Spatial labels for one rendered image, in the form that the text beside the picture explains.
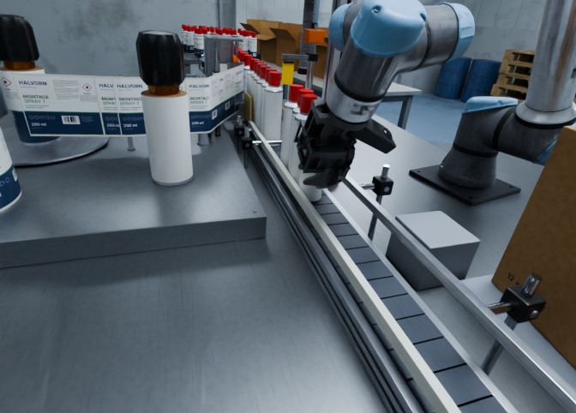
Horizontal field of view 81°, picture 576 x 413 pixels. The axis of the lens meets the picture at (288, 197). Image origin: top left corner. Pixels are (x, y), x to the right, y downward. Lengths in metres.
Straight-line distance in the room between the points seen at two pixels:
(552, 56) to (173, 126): 0.76
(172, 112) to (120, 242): 0.26
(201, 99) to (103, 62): 4.21
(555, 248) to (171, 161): 0.67
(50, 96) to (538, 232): 1.01
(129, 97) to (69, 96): 0.13
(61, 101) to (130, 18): 4.16
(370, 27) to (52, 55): 4.85
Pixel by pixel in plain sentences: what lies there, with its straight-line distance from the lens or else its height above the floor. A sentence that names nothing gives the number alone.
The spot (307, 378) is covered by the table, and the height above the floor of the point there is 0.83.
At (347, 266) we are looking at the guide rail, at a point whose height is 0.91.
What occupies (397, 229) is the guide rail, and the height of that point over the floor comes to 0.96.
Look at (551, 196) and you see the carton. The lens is 0.58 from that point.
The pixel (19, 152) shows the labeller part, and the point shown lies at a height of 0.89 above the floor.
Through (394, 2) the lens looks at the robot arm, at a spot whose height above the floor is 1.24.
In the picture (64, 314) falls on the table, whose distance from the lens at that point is 0.59.
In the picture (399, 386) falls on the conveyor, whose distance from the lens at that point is 0.44.
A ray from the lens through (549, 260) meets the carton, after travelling 0.59.
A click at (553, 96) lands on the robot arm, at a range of 0.92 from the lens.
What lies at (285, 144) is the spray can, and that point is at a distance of 0.81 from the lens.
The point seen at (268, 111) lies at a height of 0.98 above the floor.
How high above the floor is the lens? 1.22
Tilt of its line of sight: 28 degrees down
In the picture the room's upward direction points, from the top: 5 degrees clockwise
